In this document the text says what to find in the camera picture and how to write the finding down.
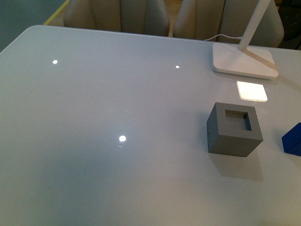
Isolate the beige chair right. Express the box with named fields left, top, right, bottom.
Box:
left=173, top=0, right=284, bottom=48

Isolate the white desk lamp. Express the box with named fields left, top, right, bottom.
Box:
left=213, top=0, right=278, bottom=79

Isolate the white lamp cable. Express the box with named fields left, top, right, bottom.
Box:
left=203, top=34, right=244, bottom=42

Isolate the blue block part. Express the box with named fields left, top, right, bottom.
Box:
left=282, top=122, right=301, bottom=156

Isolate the beige chair left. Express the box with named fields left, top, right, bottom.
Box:
left=63, top=0, right=170, bottom=37

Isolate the beige chair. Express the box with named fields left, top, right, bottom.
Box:
left=63, top=0, right=170, bottom=37
left=173, top=0, right=284, bottom=48

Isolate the gray hollow cube base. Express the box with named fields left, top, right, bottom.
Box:
left=206, top=102, right=263, bottom=157

